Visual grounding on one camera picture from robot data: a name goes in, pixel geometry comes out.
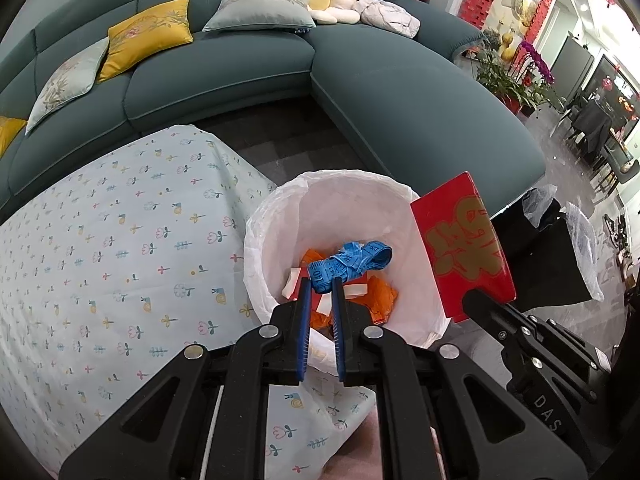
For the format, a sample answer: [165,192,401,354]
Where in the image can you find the white lined trash bin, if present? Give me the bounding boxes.
[244,170,449,348]

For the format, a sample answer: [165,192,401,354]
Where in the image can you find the yellow cushion centre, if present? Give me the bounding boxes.
[96,0,193,84]

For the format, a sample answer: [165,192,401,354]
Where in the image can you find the yellow cushion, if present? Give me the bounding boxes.
[0,116,27,157]
[96,0,193,84]

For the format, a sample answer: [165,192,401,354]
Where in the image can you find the light blue embroidered cushion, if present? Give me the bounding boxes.
[25,37,110,136]

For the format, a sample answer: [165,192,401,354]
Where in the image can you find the teal sectional sofa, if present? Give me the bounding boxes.
[1,0,546,217]

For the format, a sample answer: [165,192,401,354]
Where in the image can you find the potted orchid plant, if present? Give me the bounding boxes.
[469,30,566,116]

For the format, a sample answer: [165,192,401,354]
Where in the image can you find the white folded blanket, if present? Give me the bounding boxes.
[352,0,421,39]

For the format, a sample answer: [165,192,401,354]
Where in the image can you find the red gold gift envelope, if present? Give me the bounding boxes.
[411,171,516,322]

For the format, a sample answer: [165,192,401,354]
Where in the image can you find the orange plastic bag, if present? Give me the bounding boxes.
[282,249,398,330]

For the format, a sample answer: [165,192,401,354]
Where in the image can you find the yellow cushion left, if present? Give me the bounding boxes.
[0,116,27,157]

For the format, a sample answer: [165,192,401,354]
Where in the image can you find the floral light blue tablecloth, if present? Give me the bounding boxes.
[0,123,379,480]

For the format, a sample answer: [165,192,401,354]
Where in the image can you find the blue measuring tape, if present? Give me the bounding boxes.
[307,240,393,294]

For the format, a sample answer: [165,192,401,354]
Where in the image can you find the black bag with plastic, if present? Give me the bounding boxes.
[491,184,604,312]

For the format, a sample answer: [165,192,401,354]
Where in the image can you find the grey green cushion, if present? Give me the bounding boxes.
[203,0,316,32]

